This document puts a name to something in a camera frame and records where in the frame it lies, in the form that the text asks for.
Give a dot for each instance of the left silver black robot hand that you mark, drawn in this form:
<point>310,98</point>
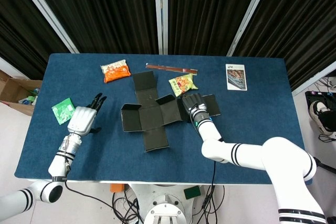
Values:
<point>80,119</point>

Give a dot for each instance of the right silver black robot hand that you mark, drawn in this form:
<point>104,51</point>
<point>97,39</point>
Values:
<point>194,103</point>

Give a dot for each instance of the black foldable paper box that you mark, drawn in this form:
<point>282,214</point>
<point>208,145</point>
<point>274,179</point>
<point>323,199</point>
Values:
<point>152,119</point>

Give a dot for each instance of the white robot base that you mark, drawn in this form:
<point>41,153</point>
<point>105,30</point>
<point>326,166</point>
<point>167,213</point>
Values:
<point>168,203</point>

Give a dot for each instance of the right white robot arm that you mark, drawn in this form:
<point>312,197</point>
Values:
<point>283,161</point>

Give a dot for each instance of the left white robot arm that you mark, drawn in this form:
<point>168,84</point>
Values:
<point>59,163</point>

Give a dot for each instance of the brown cardboard box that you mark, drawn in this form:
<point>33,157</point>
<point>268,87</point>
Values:
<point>13,87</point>

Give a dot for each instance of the green sachet packet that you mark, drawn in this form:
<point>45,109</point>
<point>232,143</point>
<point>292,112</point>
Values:
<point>64,111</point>

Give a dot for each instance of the yellow green snack packet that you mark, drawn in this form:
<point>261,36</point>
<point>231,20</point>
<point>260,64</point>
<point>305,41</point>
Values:
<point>182,85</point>

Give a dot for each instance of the red snack stick packet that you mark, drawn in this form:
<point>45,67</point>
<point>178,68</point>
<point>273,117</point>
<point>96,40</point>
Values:
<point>170,68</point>

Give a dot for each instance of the white picture card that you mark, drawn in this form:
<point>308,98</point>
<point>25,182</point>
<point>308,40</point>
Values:
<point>236,77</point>

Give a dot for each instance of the orange snack packet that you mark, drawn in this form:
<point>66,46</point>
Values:
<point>116,73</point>

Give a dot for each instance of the blue table cloth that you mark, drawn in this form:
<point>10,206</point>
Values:
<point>157,166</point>

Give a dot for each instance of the orange block under table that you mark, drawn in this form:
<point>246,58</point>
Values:
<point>116,187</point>

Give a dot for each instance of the green block under table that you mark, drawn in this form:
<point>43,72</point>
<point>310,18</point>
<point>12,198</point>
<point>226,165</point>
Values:
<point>192,192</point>

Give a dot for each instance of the black pleated curtain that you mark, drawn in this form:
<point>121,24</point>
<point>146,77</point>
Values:
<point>105,11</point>

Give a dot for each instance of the black white sneaker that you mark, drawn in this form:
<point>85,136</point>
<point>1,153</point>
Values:
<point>319,108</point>

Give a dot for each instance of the black stand leg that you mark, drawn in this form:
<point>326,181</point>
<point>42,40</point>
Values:
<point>325,166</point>

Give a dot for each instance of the white frame post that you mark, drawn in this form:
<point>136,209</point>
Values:
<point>249,16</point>
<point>44,6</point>
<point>160,11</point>

